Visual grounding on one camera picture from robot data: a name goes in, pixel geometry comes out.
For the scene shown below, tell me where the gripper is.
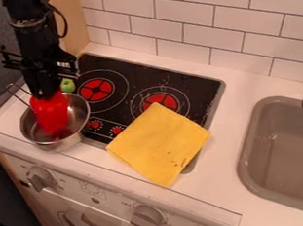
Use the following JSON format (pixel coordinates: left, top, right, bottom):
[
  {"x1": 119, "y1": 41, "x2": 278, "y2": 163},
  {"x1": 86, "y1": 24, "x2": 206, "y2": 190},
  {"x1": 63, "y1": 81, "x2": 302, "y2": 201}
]
[{"x1": 0, "y1": 39, "x2": 83, "y2": 102}]

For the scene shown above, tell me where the red toy pepper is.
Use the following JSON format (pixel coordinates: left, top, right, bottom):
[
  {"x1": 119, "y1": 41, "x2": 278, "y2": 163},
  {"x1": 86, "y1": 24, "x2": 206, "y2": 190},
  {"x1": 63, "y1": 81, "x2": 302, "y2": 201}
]
[{"x1": 27, "y1": 76, "x2": 82, "y2": 137}]

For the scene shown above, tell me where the silver pot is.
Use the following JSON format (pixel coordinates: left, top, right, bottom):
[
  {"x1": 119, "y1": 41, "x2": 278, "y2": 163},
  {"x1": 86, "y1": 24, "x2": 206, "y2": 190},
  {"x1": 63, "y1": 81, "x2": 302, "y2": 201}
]
[{"x1": 4, "y1": 77, "x2": 95, "y2": 156}]

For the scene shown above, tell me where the wooden board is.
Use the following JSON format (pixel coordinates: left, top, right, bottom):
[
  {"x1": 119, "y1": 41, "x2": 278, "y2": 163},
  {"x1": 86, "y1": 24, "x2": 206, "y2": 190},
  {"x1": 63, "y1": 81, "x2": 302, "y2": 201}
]
[{"x1": 47, "y1": 0, "x2": 92, "y2": 58}]

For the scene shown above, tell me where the toy stove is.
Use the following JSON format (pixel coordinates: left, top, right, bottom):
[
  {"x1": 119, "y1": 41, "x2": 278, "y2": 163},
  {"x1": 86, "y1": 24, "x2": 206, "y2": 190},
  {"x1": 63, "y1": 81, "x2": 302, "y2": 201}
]
[{"x1": 64, "y1": 44, "x2": 233, "y2": 183}]

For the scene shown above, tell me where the yellow cloth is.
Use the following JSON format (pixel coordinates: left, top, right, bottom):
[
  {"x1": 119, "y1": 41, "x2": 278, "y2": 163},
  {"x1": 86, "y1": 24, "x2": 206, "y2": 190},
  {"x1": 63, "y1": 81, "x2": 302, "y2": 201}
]
[{"x1": 101, "y1": 97, "x2": 217, "y2": 192}]

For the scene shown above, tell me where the toy sink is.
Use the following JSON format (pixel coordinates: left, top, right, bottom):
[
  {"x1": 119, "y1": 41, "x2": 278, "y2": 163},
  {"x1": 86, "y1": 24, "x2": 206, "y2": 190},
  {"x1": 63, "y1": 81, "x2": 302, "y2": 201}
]
[{"x1": 231, "y1": 94, "x2": 303, "y2": 224}]

